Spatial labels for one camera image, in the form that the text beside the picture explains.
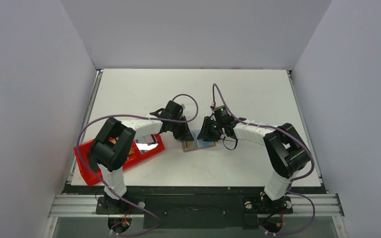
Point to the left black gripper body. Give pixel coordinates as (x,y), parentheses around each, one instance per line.
(182,130)

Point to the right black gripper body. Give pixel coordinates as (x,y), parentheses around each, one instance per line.
(208,128)

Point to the tan leather card holder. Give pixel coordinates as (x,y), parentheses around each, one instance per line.
(197,144)

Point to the red three-compartment bin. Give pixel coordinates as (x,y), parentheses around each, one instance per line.
(88,166)

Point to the silver mirrored card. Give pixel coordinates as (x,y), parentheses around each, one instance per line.
(146,143)

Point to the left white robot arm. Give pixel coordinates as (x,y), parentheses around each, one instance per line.
(112,166)

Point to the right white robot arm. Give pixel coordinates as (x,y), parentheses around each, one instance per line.
(287,152)

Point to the gold cards stack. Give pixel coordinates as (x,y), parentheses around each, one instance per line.
(131,151)

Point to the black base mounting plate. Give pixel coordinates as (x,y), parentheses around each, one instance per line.
(186,207)

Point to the aluminium frame rail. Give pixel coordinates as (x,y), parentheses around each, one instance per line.
(326,220)

